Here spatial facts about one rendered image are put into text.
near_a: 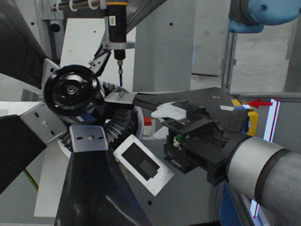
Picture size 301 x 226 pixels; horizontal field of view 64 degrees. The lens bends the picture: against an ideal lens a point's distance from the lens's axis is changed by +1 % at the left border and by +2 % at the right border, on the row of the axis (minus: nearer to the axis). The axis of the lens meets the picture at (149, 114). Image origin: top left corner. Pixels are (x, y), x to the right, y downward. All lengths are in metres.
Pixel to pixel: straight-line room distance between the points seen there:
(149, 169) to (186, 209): 1.10
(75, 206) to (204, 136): 0.27
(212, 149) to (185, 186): 1.24
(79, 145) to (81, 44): 0.49
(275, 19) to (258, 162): 0.23
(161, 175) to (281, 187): 0.36
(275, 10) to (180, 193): 1.33
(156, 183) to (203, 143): 0.27
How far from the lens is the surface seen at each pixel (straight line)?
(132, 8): 0.68
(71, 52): 0.93
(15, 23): 0.70
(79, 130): 0.54
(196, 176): 1.53
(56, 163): 0.80
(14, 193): 1.87
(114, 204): 0.53
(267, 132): 0.63
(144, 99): 0.54
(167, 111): 0.44
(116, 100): 0.52
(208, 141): 0.36
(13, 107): 0.77
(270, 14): 0.43
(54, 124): 0.60
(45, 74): 0.65
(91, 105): 0.50
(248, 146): 0.32
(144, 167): 0.60
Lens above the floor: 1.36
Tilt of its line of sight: 21 degrees down
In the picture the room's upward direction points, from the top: straight up
